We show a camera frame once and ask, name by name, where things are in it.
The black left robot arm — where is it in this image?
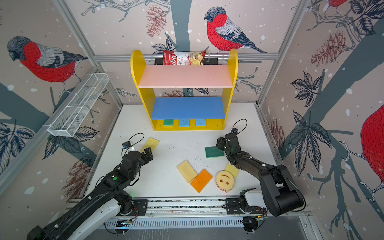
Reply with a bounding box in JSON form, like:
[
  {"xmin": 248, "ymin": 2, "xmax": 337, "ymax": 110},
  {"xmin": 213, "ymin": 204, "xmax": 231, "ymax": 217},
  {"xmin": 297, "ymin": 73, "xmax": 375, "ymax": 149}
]
[{"xmin": 27, "ymin": 147, "xmax": 154, "ymax": 240}]

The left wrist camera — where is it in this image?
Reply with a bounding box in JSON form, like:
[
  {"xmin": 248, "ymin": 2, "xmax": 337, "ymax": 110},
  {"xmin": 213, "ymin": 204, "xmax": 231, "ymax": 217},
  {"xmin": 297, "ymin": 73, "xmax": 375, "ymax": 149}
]
[{"xmin": 122, "ymin": 141, "xmax": 135, "ymax": 154}]

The red cassava chips bag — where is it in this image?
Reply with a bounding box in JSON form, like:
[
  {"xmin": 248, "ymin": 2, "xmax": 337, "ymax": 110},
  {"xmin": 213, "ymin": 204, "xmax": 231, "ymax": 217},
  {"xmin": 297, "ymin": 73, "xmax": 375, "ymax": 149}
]
[{"xmin": 163, "ymin": 51, "xmax": 206, "ymax": 66}]

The yellow shelf with coloured boards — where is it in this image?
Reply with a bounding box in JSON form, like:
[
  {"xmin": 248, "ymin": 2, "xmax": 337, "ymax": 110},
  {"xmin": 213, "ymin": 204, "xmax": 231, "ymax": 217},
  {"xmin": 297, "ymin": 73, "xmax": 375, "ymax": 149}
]
[{"xmin": 130, "ymin": 49, "xmax": 239, "ymax": 131}]

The dark green sponge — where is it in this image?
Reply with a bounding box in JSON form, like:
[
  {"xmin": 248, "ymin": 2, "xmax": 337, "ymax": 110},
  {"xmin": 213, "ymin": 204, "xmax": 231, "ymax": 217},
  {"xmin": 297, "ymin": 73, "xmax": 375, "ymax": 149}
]
[{"xmin": 205, "ymin": 147, "xmax": 225, "ymax": 158}]

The white wire mesh basket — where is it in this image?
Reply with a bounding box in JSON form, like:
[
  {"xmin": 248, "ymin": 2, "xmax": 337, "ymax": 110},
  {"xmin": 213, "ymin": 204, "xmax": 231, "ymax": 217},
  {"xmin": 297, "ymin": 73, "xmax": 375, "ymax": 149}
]
[{"xmin": 48, "ymin": 73, "xmax": 110, "ymax": 137}]

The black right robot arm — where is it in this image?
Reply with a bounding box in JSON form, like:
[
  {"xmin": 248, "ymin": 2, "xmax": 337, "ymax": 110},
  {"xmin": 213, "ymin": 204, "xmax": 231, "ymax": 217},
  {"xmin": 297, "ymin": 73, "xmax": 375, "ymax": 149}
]
[{"xmin": 216, "ymin": 132, "xmax": 306, "ymax": 217}]

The yellow sponge right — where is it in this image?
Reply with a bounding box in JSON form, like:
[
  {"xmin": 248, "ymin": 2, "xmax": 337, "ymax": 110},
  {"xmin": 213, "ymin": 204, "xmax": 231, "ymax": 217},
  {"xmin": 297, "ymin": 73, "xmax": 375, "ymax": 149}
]
[{"xmin": 225, "ymin": 163, "xmax": 240, "ymax": 179}]

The orange sponge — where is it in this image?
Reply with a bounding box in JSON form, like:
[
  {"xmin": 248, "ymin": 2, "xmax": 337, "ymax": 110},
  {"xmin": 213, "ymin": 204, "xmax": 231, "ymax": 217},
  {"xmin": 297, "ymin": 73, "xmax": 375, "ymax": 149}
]
[{"xmin": 190, "ymin": 169, "xmax": 213, "ymax": 193}]

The pale yellow sponge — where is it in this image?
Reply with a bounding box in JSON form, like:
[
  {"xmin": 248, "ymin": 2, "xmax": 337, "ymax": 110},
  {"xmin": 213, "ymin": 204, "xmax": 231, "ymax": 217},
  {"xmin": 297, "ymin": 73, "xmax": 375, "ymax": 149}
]
[{"xmin": 177, "ymin": 160, "xmax": 198, "ymax": 184}]

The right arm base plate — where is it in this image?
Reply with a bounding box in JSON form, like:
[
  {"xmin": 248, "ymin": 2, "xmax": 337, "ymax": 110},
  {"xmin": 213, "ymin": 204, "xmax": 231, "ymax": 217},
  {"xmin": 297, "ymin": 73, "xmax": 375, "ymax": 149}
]
[{"xmin": 222, "ymin": 198, "xmax": 268, "ymax": 216}]

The yellow smiley face sponge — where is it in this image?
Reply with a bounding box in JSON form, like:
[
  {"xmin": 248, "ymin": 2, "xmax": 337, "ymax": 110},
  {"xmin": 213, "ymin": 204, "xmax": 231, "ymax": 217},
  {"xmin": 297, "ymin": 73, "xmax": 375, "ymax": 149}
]
[{"xmin": 216, "ymin": 171, "xmax": 235, "ymax": 193}]

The blue sponge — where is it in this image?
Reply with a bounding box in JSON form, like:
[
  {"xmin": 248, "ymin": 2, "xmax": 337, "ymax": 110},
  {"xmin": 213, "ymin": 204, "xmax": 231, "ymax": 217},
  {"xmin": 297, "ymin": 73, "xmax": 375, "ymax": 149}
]
[
  {"xmin": 179, "ymin": 119, "xmax": 190, "ymax": 128},
  {"xmin": 196, "ymin": 119, "xmax": 207, "ymax": 127}
]

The yellow sponge far left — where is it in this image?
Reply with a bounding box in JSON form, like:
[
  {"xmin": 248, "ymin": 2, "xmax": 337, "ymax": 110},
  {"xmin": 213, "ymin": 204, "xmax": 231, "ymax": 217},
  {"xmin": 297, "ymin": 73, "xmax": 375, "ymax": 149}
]
[{"xmin": 141, "ymin": 138, "xmax": 160, "ymax": 152}]

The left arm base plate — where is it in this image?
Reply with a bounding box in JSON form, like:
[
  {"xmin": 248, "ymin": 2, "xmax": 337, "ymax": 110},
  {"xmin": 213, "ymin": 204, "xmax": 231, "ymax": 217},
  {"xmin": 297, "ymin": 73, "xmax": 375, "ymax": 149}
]
[{"xmin": 118, "ymin": 199, "xmax": 149, "ymax": 217}]

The light green sponge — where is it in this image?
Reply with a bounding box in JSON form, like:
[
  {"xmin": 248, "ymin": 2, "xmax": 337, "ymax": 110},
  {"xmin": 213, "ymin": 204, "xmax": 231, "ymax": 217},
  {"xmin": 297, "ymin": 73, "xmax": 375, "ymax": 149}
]
[{"xmin": 163, "ymin": 120, "xmax": 174, "ymax": 127}]

